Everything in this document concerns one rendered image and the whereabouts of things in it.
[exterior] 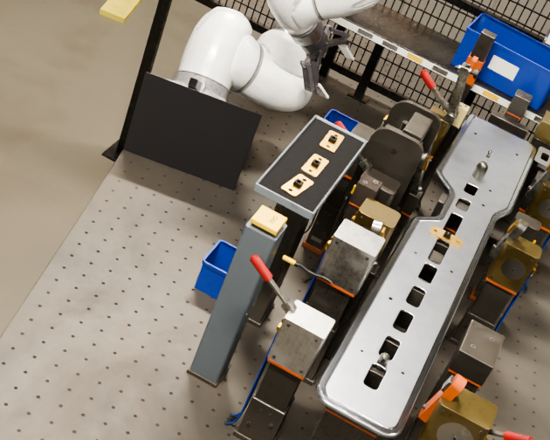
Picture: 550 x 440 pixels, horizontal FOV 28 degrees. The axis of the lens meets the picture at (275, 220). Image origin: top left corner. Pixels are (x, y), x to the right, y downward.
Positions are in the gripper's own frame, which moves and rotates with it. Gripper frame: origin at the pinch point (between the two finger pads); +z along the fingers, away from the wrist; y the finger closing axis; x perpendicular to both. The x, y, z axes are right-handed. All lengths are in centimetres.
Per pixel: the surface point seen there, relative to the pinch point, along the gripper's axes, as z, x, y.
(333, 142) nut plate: -39, 40, 32
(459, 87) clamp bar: 2.7, 34.8, -10.2
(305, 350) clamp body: -50, 69, 78
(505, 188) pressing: 18, 54, 6
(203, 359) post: -36, 41, 89
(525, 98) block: 33, 37, -28
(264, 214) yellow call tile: -61, 51, 59
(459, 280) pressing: -11, 71, 42
